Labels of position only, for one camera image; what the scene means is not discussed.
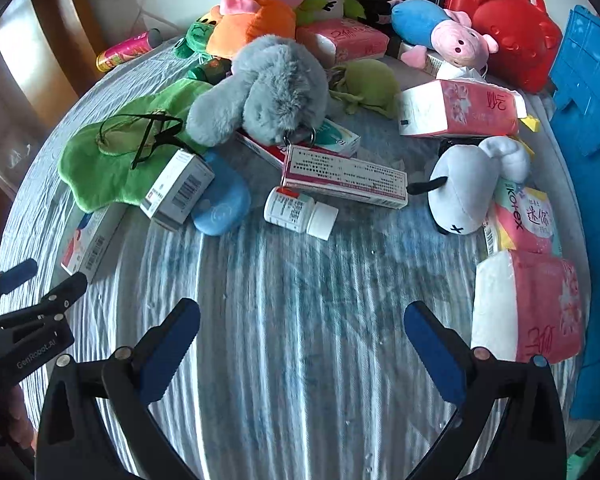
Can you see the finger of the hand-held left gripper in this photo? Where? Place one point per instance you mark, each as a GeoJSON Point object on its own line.
{"type": "Point", "coordinates": [65, 294]}
{"type": "Point", "coordinates": [12, 274]}

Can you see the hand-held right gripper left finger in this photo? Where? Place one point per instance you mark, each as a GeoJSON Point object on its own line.
{"type": "Point", "coordinates": [172, 350]}

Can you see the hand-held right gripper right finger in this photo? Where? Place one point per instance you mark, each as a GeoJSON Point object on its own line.
{"type": "Point", "coordinates": [435, 355]}

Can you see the blue plastic storage crate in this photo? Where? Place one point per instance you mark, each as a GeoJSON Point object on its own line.
{"type": "Point", "coordinates": [590, 170]}

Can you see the person's left hand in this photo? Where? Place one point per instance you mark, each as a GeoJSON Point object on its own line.
{"type": "Point", "coordinates": [20, 420]}

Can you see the red white flat box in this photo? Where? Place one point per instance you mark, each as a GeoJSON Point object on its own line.
{"type": "Point", "coordinates": [87, 245]}

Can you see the large pink tissue pack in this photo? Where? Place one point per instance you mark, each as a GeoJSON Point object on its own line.
{"type": "Point", "coordinates": [530, 305]}

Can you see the pale striped tablecloth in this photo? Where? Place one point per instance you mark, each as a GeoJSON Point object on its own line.
{"type": "Point", "coordinates": [300, 310]}

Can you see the white barcode carton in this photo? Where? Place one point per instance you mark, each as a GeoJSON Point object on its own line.
{"type": "Point", "coordinates": [177, 190]}

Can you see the blue plush pad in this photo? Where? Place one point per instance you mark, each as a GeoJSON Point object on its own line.
{"type": "Point", "coordinates": [222, 205]}

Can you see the pink sanitary pad pack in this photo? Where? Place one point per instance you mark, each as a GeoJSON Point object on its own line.
{"type": "Point", "coordinates": [530, 220]}

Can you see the white dog plush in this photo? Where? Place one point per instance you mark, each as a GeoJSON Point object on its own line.
{"type": "Point", "coordinates": [460, 190]}

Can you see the white pill bottle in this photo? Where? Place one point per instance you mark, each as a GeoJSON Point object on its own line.
{"type": "Point", "coordinates": [292, 210]}

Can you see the green plastic item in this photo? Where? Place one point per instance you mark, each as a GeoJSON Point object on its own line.
{"type": "Point", "coordinates": [595, 455]}

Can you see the long white red medicine box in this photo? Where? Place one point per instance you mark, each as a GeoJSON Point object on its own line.
{"type": "Point", "coordinates": [345, 175]}

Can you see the green white medicine box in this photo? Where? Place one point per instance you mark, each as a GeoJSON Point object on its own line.
{"type": "Point", "coordinates": [337, 137]}

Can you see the pink white tissue pack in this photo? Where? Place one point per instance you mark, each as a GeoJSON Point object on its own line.
{"type": "Point", "coordinates": [460, 107]}

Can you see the red yellow can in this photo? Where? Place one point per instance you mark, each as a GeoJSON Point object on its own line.
{"type": "Point", "coordinates": [125, 50]}

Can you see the yellow plastic toy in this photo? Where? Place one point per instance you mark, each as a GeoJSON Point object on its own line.
{"type": "Point", "coordinates": [530, 122]}

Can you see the grey furry plush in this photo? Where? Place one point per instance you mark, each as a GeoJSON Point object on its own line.
{"type": "Point", "coordinates": [270, 90]}

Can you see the small olive frog plush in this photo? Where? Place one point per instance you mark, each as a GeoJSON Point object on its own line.
{"type": "Point", "coordinates": [365, 85]}

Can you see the bright green plush toy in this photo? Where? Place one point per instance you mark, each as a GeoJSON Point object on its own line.
{"type": "Point", "coordinates": [195, 35]}

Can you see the red bear-shaped case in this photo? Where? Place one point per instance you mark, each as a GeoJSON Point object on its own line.
{"type": "Point", "coordinates": [510, 30]}

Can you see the blue-bodied pig plush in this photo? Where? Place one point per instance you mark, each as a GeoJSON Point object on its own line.
{"type": "Point", "coordinates": [420, 20]}

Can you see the wooden wall frame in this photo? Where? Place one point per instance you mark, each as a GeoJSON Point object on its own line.
{"type": "Point", "coordinates": [35, 50]}

